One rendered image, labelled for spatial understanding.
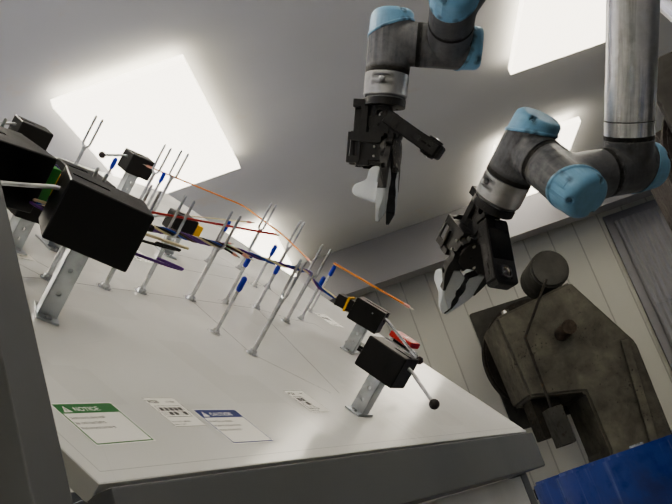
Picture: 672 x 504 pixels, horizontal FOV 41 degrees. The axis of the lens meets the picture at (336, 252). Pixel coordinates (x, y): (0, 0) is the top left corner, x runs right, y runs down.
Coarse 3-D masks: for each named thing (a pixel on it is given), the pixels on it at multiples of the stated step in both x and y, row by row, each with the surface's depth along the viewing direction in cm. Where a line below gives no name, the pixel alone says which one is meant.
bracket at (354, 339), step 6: (354, 330) 152; (360, 330) 151; (366, 330) 152; (354, 336) 152; (360, 336) 151; (348, 342) 152; (354, 342) 151; (360, 342) 153; (342, 348) 151; (348, 348) 152; (354, 348) 151
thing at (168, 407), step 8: (144, 400) 83; (152, 400) 84; (160, 400) 85; (168, 400) 86; (176, 400) 87; (160, 408) 83; (168, 408) 84; (176, 408) 85; (184, 408) 87; (168, 416) 82; (176, 416) 84; (184, 416) 85; (192, 416) 86; (176, 424) 82; (184, 424) 83; (192, 424) 84; (200, 424) 85
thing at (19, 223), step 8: (8, 208) 106; (16, 216) 105; (24, 216) 105; (32, 216) 106; (16, 224) 106; (24, 224) 106; (32, 224) 107; (16, 232) 106; (24, 232) 107; (16, 240) 107; (24, 240) 107; (16, 248) 106
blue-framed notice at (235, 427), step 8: (208, 416) 88; (216, 416) 89; (224, 416) 90; (232, 416) 91; (240, 416) 93; (216, 424) 87; (224, 424) 88; (232, 424) 89; (240, 424) 90; (248, 424) 92; (224, 432) 86; (232, 432) 87; (240, 432) 88; (248, 432) 90; (256, 432) 91; (232, 440) 85; (240, 440) 86; (248, 440) 87; (256, 440) 89; (264, 440) 90; (272, 440) 91
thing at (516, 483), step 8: (512, 480) 158; (520, 480) 162; (480, 488) 142; (488, 488) 145; (496, 488) 149; (504, 488) 152; (512, 488) 156; (520, 488) 160; (456, 496) 131; (464, 496) 134; (472, 496) 137; (480, 496) 140; (488, 496) 144; (496, 496) 147; (504, 496) 150; (512, 496) 154; (520, 496) 158
